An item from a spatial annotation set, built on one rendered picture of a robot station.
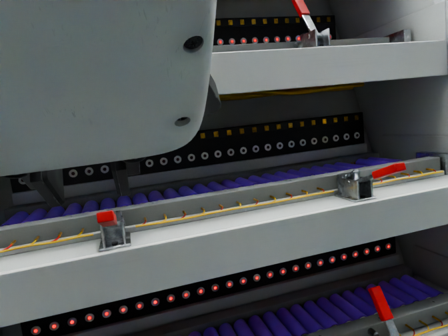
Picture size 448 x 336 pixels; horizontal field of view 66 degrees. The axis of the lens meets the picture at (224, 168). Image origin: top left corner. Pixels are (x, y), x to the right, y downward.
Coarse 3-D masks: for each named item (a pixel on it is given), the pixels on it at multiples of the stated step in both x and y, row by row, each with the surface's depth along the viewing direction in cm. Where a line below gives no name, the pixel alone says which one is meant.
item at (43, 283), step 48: (384, 144) 59; (432, 144) 50; (96, 192) 48; (384, 192) 41; (432, 192) 40; (96, 240) 34; (144, 240) 33; (192, 240) 32; (240, 240) 34; (288, 240) 35; (336, 240) 37; (0, 288) 28; (48, 288) 29; (96, 288) 30; (144, 288) 32
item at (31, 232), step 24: (360, 168) 45; (408, 168) 45; (432, 168) 46; (216, 192) 40; (240, 192) 39; (264, 192) 40; (288, 192) 41; (312, 192) 42; (72, 216) 35; (96, 216) 35; (144, 216) 37; (168, 216) 37; (192, 216) 36; (0, 240) 33; (24, 240) 34
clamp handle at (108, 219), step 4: (100, 212) 26; (104, 212) 26; (108, 212) 26; (112, 212) 26; (100, 216) 26; (104, 216) 26; (108, 216) 26; (112, 216) 26; (100, 220) 26; (104, 220) 26; (108, 220) 26; (112, 220) 26; (116, 220) 29; (100, 224) 26; (104, 224) 27; (108, 224) 28; (112, 224) 28; (116, 224) 29
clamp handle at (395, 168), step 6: (402, 162) 33; (384, 168) 34; (390, 168) 33; (396, 168) 33; (402, 168) 33; (354, 174) 39; (372, 174) 36; (378, 174) 35; (384, 174) 34; (390, 174) 34; (360, 180) 38; (366, 180) 37
